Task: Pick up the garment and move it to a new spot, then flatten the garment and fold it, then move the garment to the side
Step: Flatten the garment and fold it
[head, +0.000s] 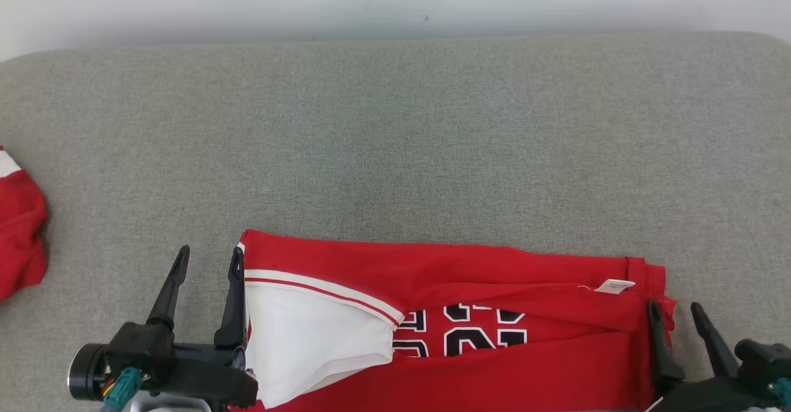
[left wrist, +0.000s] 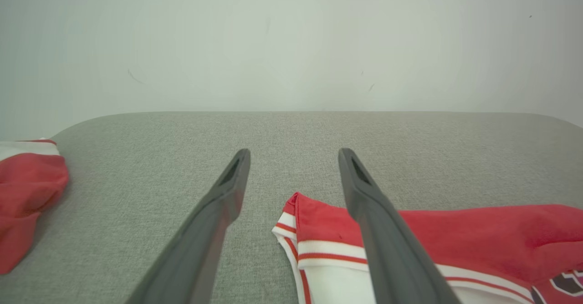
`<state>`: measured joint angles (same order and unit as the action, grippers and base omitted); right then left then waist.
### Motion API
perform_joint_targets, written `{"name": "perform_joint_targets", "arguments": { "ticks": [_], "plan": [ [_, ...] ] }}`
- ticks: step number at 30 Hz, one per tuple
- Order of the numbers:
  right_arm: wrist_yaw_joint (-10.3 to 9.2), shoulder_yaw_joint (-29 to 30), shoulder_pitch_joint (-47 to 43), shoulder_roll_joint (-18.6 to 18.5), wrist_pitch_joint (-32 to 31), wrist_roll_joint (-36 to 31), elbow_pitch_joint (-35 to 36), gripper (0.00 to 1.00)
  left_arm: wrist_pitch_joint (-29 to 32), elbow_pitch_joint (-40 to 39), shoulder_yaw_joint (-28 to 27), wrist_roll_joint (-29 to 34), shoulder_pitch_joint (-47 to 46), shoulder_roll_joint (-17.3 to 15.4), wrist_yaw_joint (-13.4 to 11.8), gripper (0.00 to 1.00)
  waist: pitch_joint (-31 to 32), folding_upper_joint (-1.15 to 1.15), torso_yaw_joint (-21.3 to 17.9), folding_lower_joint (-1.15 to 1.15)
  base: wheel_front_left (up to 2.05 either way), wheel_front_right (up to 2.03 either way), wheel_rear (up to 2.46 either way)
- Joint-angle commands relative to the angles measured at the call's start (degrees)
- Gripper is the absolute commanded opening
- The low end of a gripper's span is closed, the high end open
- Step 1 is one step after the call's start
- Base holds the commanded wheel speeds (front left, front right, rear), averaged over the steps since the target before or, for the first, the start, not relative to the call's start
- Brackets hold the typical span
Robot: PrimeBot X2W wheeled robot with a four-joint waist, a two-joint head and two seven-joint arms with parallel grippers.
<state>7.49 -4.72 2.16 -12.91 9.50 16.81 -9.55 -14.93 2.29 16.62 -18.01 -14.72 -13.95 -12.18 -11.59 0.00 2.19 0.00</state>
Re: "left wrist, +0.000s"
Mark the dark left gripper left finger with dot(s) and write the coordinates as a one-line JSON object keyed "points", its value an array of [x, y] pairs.
{"points": [[196, 254]]}

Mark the red jersey with white sleeves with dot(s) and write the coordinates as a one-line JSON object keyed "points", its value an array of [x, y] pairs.
{"points": [[478, 235]]}

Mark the red shorts with white stripe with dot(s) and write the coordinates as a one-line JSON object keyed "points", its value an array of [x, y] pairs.
{"points": [[27, 181]]}

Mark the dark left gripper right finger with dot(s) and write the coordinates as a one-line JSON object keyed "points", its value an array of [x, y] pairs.
{"points": [[391, 258]]}

